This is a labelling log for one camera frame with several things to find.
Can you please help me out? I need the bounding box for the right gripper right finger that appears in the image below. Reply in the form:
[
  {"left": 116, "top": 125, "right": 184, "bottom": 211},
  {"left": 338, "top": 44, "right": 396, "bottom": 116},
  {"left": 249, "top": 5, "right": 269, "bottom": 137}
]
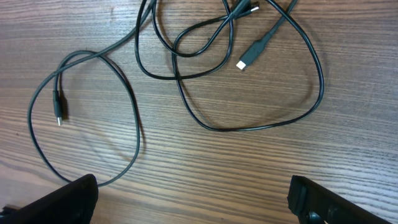
[{"left": 287, "top": 175, "right": 390, "bottom": 224}]

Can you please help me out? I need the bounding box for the thick black USB cable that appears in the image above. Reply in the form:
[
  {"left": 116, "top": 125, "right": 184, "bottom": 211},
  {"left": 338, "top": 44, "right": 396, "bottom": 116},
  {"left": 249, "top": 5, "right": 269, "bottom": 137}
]
[{"left": 27, "top": 0, "right": 158, "bottom": 188}]

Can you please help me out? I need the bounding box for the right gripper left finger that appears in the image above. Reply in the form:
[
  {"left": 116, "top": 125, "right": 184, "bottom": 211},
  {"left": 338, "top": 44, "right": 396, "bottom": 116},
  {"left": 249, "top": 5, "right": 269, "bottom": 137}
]
[{"left": 1, "top": 174, "right": 98, "bottom": 224}]

